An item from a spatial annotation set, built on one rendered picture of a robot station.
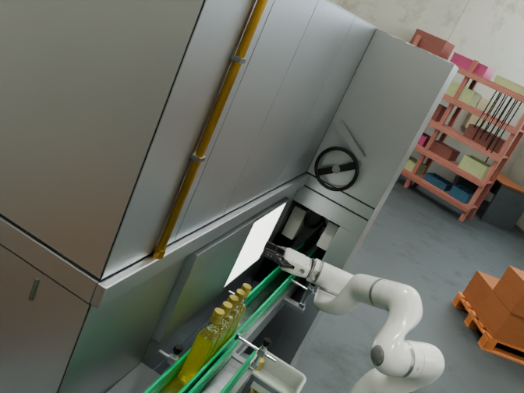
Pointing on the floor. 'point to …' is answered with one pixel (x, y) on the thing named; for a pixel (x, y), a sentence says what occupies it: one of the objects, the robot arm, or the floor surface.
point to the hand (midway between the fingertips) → (269, 249)
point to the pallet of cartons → (496, 310)
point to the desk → (500, 201)
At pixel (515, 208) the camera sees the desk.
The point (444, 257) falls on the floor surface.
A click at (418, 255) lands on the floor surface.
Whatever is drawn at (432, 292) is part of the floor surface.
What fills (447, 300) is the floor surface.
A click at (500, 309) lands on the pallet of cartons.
